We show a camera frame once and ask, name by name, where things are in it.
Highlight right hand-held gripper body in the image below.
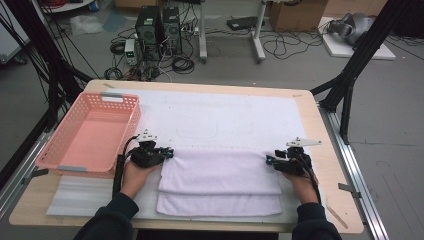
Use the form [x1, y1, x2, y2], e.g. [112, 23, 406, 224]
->
[275, 137, 323, 177]

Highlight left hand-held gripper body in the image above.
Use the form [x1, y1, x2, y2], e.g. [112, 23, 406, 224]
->
[129, 129, 166, 169]

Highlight lilac printed towel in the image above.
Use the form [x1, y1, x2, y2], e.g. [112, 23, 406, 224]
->
[156, 148, 284, 218]

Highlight pink plastic basket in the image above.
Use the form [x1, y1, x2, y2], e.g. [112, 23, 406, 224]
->
[34, 91, 142, 179]

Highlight person's left hand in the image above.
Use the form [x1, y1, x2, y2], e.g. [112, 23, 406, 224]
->
[119, 162, 159, 200]

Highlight person's right hand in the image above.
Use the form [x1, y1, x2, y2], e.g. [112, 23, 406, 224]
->
[283, 171, 319, 205]

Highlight white foam mat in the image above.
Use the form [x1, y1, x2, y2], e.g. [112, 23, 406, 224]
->
[45, 88, 333, 225]

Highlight small white power supply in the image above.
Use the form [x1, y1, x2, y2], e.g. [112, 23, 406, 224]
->
[124, 38, 138, 66]

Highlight white desk leg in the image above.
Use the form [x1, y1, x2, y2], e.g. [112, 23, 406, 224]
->
[198, 0, 208, 64]
[251, 0, 268, 64]

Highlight white floor board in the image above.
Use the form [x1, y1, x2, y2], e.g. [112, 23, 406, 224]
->
[318, 16, 397, 61]

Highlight black computer tower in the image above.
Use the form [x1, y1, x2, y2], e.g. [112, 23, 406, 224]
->
[162, 6, 183, 56]
[134, 5, 164, 63]

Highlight flat black device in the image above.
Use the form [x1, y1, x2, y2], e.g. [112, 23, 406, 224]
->
[226, 15, 266, 32]

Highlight teal floor sheet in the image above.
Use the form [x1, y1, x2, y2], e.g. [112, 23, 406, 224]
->
[102, 11, 129, 33]

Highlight brown cardboard box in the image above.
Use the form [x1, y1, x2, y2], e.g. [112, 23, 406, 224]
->
[268, 0, 329, 33]

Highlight clear plastic bag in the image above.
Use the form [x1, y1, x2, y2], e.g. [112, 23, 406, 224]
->
[69, 14, 104, 36]

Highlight grey helmet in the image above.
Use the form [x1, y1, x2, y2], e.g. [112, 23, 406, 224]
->
[326, 12, 376, 46]

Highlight round white table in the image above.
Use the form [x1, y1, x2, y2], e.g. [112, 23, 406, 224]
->
[39, 0, 96, 14]

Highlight white cabinet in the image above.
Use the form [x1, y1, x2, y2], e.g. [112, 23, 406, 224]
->
[0, 0, 31, 64]

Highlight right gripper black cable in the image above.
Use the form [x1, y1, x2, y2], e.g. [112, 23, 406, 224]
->
[299, 156, 323, 205]

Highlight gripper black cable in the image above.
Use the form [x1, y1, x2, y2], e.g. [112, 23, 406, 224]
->
[112, 134, 139, 198]
[299, 156, 323, 205]

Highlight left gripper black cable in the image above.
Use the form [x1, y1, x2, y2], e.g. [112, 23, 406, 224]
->
[112, 134, 139, 198]

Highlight grey metal bracket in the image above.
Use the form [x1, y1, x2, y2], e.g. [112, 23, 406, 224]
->
[337, 182, 363, 199]
[21, 168, 50, 185]

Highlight aluminium rail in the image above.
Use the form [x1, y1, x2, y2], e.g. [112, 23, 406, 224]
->
[318, 103, 390, 240]
[0, 131, 54, 218]

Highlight coiled black cable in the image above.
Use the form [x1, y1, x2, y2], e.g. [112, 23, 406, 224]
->
[171, 54, 196, 75]
[103, 66, 124, 81]

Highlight loose black floor cables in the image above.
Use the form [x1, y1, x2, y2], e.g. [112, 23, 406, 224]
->
[261, 29, 329, 61]

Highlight black metal frame stand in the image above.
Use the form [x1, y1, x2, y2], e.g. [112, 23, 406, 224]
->
[0, 0, 94, 133]
[309, 0, 414, 146]

